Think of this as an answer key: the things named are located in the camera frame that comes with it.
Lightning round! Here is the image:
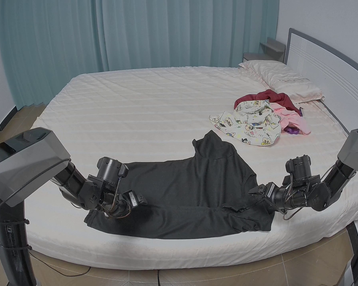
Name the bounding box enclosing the pink garment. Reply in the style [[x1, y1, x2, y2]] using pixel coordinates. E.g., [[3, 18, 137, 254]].
[[270, 101, 312, 136]]

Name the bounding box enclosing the white printed pyjama top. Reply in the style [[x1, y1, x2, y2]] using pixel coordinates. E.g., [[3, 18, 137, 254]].
[[209, 100, 282, 147]]

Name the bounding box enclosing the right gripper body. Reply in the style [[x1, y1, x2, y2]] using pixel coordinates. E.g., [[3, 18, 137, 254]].
[[248, 183, 287, 211]]

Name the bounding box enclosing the grey bedside table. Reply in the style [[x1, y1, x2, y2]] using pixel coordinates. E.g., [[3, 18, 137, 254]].
[[243, 37, 287, 62]]

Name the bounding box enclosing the black T-shirt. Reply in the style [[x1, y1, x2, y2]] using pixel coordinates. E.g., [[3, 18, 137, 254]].
[[84, 130, 275, 240]]

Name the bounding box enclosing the purple garment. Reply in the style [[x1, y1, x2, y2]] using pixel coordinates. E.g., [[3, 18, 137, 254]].
[[282, 125, 302, 136]]

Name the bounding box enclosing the black cable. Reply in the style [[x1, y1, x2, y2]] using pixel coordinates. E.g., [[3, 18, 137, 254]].
[[28, 247, 92, 276]]

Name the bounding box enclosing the cream pillow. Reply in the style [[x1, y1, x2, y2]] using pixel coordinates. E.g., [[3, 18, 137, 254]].
[[238, 60, 326, 103]]

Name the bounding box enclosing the blue-green curtain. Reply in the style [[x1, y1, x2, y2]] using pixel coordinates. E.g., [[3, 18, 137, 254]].
[[95, 0, 281, 71], [0, 0, 100, 108]]

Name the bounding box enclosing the dark red garment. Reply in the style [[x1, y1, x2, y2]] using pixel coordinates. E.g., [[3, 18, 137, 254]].
[[234, 89, 300, 112]]

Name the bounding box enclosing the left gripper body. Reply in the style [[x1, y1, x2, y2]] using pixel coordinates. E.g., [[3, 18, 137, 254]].
[[113, 190, 148, 219]]

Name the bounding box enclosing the bed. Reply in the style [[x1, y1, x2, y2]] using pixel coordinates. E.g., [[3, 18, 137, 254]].
[[25, 28, 358, 271]]

